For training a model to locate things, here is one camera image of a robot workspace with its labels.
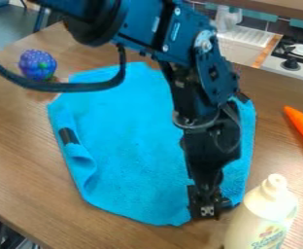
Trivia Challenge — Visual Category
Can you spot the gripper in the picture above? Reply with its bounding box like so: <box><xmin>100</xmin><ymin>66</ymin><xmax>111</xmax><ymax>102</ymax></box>
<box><xmin>179</xmin><ymin>114</ymin><xmax>243</xmax><ymax>222</ymax></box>

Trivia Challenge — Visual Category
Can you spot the blue cloth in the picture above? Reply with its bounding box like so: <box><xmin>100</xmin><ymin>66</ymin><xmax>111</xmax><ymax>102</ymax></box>
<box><xmin>45</xmin><ymin>61</ymin><xmax>258</xmax><ymax>228</ymax></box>

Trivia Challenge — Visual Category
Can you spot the white plastic bottle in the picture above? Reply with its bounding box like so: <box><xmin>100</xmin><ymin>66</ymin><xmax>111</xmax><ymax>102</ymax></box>
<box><xmin>222</xmin><ymin>173</ymin><xmax>300</xmax><ymax>249</ymax></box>

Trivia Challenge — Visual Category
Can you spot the white dish rack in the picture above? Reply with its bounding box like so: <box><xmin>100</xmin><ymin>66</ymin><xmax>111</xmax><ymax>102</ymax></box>
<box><xmin>216</xmin><ymin>24</ymin><xmax>278</xmax><ymax>68</ymax></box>

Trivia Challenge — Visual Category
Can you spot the toy stove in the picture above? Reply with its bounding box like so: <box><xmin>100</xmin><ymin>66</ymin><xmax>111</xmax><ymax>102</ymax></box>
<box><xmin>260</xmin><ymin>36</ymin><xmax>303</xmax><ymax>85</ymax></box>

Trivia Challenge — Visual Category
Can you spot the tap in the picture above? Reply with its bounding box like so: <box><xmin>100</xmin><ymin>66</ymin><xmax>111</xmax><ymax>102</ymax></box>
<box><xmin>212</xmin><ymin>4</ymin><xmax>244</xmax><ymax>34</ymax></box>

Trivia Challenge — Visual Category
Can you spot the purple toy berry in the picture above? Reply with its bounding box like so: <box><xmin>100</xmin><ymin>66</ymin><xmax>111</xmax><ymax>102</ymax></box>
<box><xmin>17</xmin><ymin>49</ymin><xmax>60</xmax><ymax>83</ymax></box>

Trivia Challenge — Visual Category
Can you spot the black cable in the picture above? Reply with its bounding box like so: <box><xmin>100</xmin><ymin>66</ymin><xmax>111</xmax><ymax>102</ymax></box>
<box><xmin>0</xmin><ymin>43</ymin><xmax>128</xmax><ymax>93</ymax></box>

